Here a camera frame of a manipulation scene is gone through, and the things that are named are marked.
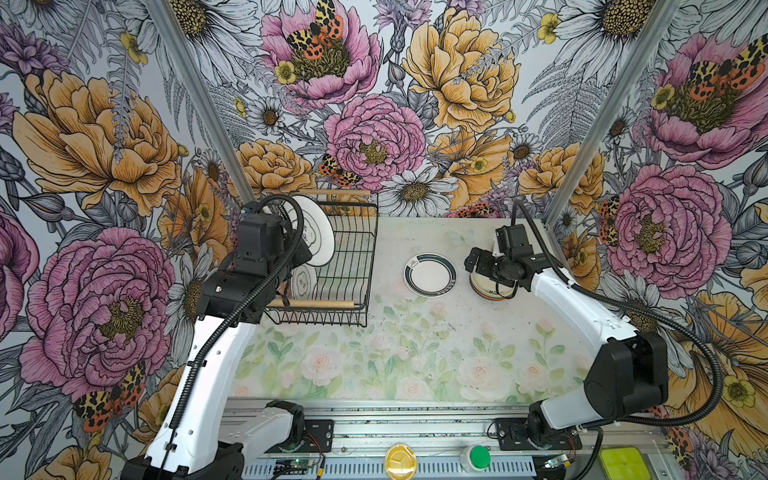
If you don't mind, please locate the cream plate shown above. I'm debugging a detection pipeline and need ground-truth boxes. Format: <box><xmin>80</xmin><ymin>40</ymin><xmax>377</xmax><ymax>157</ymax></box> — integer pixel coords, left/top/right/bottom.
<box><xmin>470</xmin><ymin>272</ymin><xmax>516</xmax><ymax>301</ymax></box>

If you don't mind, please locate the dark rimmed back plate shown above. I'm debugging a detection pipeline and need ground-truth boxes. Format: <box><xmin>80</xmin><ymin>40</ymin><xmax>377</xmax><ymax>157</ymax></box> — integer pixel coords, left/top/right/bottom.
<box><xmin>404</xmin><ymin>253</ymin><xmax>457</xmax><ymax>298</ymax></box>

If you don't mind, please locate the black wire dish rack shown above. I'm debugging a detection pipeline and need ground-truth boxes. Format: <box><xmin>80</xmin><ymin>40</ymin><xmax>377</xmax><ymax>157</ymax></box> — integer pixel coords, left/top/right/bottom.
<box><xmin>265</xmin><ymin>189</ymin><xmax>378</xmax><ymax>327</ymax></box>

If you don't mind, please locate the large white back plate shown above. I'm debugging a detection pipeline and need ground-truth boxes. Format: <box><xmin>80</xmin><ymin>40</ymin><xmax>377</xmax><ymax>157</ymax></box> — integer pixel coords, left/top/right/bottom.
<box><xmin>293</xmin><ymin>195</ymin><xmax>335</xmax><ymax>267</ymax></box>

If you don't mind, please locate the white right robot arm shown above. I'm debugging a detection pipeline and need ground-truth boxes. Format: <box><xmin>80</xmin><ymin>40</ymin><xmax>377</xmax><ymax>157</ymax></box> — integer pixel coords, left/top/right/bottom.
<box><xmin>464</xmin><ymin>225</ymin><xmax>668</xmax><ymax>447</ymax></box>

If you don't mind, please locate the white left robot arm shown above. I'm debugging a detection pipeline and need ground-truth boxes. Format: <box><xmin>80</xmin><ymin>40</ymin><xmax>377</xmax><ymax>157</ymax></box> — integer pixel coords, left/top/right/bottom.
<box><xmin>121</xmin><ymin>201</ymin><xmax>311</xmax><ymax>479</ymax></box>

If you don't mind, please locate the brown patterned back plate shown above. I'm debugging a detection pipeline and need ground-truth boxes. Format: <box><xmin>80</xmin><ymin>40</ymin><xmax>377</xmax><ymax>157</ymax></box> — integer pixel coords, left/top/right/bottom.
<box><xmin>290</xmin><ymin>264</ymin><xmax>317</xmax><ymax>300</ymax></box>

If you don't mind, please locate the green push button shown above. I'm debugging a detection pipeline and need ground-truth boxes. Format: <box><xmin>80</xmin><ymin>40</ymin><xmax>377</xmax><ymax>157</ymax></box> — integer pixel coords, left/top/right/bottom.
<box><xmin>459</xmin><ymin>445</ymin><xmax>491</xmax><ymax>473</ymax></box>

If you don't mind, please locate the small green circuit board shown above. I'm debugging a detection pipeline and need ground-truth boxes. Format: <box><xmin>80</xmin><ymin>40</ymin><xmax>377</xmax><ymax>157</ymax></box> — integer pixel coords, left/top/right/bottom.
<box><xmin>272</xmin><ymin>458</ymin><xmax>316</xmax><ymax>477</ymax></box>

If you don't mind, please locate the lime green sponge block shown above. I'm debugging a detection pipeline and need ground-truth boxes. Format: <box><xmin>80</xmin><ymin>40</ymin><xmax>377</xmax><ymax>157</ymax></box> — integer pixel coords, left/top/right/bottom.
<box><xmin>599</xmin><ymin>447</ymin><xmax>652</xmax><ymax>480</ymax></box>

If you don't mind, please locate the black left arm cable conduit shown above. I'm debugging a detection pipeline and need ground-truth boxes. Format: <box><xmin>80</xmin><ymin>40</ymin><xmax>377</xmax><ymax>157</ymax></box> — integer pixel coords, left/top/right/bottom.
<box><xmin>167</xmin><ymin>193</ymin><xmax>306</xmax><ymax>430</ymax></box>

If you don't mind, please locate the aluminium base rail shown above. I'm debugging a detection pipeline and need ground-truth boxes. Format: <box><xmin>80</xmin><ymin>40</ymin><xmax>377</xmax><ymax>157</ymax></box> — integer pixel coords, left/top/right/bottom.
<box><xmin>221</xmin><ymin>397</ymin><xmax>667</xmax><ymax>480</ymax></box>

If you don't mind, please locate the black corrugated cable conduit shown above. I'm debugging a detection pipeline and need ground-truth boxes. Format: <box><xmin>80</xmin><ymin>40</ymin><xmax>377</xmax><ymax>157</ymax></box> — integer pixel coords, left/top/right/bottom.
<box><xmin>511</xmin><ymin>199</ymin><xmax>725</xmax><ymax>428</ymax></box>

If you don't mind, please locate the aluminium right corner post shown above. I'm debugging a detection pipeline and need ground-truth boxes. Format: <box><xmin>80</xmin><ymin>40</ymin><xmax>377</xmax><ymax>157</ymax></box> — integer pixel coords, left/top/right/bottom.
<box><xmin>544</xmin><ymin>0</ymin><xmax>681</xmax><ymax>227</ymax></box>

